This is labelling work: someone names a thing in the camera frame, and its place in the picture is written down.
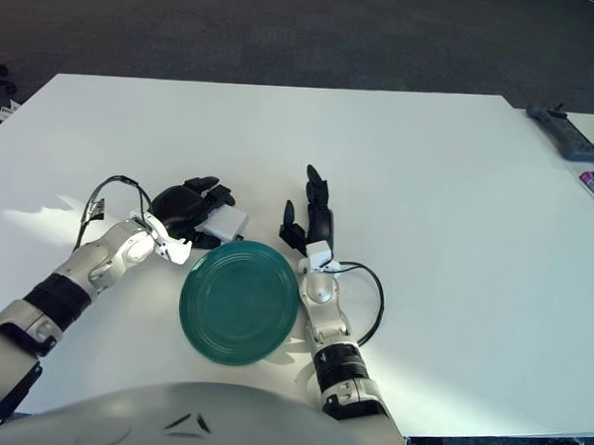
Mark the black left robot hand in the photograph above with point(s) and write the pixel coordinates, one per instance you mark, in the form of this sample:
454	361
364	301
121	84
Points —
175	208

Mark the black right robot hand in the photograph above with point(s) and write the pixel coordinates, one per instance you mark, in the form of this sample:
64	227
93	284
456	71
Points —
321	226

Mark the white charger block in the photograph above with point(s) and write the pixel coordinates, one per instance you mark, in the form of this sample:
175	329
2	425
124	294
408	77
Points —
227	222

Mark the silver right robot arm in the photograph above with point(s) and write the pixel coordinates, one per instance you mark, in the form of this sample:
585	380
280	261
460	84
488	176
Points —
320	291

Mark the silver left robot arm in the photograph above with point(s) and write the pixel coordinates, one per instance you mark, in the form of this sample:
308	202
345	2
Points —
116	253

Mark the green round plate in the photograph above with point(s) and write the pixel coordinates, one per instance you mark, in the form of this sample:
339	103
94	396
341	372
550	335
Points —
240	304

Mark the white papers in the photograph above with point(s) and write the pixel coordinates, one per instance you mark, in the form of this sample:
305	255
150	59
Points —
4	110

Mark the grey robot torso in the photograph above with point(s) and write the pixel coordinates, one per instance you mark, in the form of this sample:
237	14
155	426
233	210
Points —
167	425

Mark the dark grey power strip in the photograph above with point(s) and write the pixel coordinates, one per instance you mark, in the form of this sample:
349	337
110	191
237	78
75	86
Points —
565	134

